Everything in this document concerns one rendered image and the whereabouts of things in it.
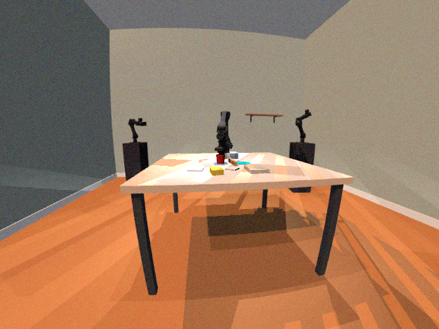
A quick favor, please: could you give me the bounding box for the yellow rectangular block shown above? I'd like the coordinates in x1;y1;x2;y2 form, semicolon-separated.
210;167;224;175

